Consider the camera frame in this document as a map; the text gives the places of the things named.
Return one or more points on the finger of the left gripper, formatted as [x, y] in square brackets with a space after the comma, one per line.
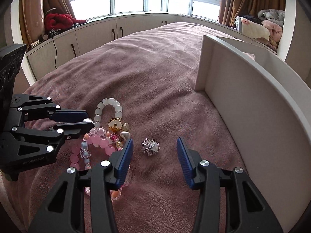
[55, 112]
[60, 129]

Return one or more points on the brown leather chair back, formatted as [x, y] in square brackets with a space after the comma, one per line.
[31, 20]

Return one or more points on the grey crumpled blanket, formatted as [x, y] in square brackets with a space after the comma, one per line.
[275, 16]

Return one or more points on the pink crumpled blanket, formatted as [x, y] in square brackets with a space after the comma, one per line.
[275, 34]

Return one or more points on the silver spiky brooch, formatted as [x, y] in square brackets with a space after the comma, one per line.
[150, 146]

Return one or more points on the white window seat cabinets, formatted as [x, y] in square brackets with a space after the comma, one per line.
[45, 57]

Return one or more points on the pink fleece bed blanket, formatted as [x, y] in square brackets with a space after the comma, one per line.
[152, 74]

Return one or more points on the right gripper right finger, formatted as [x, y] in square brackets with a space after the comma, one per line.
[246, 208]

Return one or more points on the red knitted garment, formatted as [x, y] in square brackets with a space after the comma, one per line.
[55, 21]

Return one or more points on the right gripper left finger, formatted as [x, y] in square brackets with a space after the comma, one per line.
[63, 209]

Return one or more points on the white plastic storage bin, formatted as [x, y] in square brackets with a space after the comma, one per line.
[266, 108]

